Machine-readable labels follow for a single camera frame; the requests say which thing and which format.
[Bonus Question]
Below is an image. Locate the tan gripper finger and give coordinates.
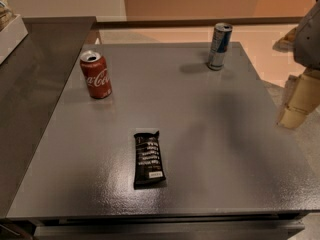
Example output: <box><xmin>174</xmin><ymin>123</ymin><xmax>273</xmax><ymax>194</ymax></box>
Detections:
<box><xmin>277</xmin><ymin>68</ymin><xmax>320</xmax><ymax>129</ymax></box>
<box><xmin>273</xmin><ymin>28</ymin><xmax>297</xmax><ymax>52</ymax></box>

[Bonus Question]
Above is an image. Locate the silver blue redbull can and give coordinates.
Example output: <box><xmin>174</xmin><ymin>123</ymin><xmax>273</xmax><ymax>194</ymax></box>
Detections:
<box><xmin>207</xmin><ymin>23</ymin><xmax>233</xmax><ymax>70</ymax></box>

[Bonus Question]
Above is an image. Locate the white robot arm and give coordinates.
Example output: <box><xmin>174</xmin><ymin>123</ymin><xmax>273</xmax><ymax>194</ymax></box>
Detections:
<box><xmin>273</xmin><ymin>0</ymin><xmax>320</xmax><ymax>129</ymax></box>

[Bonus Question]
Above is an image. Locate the red coke can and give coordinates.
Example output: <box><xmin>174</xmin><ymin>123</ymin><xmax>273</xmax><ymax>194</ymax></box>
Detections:
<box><xmin>80</xmin><ymin>50</ymin><xmax>112</xmax><ymax>99</ymax></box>

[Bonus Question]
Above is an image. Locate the black snack bar wrapper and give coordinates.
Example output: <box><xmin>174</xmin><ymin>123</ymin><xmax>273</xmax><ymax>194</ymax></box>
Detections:
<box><xmin>134</xmin><ymin>132</ymin><xmax>166</xmax><ymax>189</ymax></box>

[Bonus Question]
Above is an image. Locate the white box on counter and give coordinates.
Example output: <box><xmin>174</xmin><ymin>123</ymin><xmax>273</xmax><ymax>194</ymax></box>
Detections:
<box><xmin>0</xmin><ymin>14</ymin><xmax>28</xmax><ymax>64</ymax></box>

